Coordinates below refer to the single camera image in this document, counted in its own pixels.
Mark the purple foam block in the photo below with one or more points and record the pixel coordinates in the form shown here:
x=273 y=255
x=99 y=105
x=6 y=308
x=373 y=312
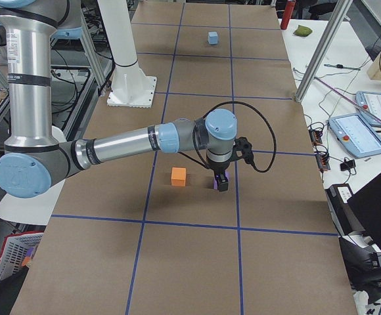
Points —
x=215 y=182

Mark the light blue foam block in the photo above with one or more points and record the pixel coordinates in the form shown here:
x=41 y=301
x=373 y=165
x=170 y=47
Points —
x=213 y=38

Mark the orange foam block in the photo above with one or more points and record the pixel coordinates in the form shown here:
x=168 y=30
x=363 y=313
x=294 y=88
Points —
x=178 y=176

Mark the near teach pendant tablet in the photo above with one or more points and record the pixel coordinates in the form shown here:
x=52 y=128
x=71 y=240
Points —
x=356 y=135

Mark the teach pendant tablet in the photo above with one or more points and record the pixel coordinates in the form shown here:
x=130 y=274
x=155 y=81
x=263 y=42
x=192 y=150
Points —
x=371 y=101
x=356 y=135

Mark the green bean bag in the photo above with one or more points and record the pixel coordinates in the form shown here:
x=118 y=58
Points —
x=302 y=31

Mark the far teach pendant tablet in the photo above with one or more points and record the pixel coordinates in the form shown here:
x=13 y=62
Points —
x=371 y=101

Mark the green grabber tool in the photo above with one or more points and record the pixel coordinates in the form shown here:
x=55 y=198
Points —
x=349 y=100

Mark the red bottle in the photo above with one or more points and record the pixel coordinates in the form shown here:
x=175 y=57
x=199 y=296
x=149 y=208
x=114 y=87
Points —
x=287 y=14

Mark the white perforated basket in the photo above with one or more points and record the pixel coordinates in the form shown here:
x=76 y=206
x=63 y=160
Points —
x=14 y=250

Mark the white pedestal column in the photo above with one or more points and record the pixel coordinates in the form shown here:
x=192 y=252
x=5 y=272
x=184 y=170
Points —
x=130 y=86

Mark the aluminium frame post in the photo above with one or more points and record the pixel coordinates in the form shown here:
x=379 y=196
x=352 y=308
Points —
x=332 y=27

